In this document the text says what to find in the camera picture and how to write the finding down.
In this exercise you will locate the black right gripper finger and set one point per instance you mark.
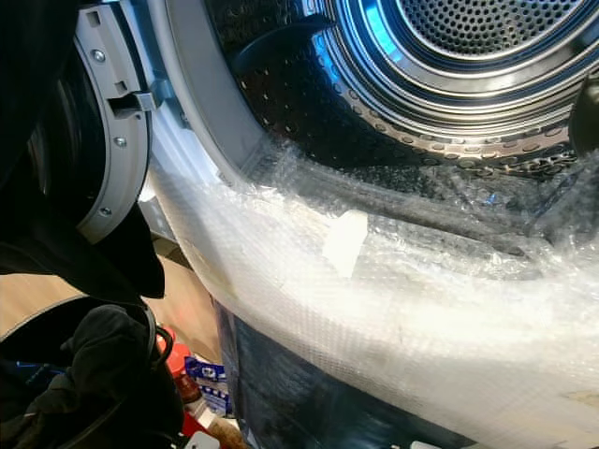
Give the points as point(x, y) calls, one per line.
point(588, 117)

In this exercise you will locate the front-loading washing machine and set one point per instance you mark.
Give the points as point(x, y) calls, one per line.
point(290, 393)

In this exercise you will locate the perforated steel washer drum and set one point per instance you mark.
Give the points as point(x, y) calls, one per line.
point(449, 84)

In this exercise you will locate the white tape piece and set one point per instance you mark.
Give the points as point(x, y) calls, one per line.
point(344, 241)

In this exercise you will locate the clear bubble wrap sheet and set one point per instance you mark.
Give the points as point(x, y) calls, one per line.
point(384, 337)

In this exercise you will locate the black drum paddle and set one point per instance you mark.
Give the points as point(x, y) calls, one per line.
point(271, 42)

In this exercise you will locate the grey washer door gasket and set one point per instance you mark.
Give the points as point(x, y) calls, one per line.
point(197, 84)

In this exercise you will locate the blue and white package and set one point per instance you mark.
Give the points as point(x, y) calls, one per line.
point(211, 379)

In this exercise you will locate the grey washer door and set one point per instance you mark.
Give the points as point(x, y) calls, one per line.
point(126, 159)

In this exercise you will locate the red bottle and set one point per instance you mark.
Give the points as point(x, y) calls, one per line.
point(173, 360)

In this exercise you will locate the black crumpled garment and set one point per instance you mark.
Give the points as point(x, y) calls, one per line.
point(103, 355)

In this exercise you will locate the black laundry basket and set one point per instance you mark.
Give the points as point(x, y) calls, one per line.
point(37, 337)

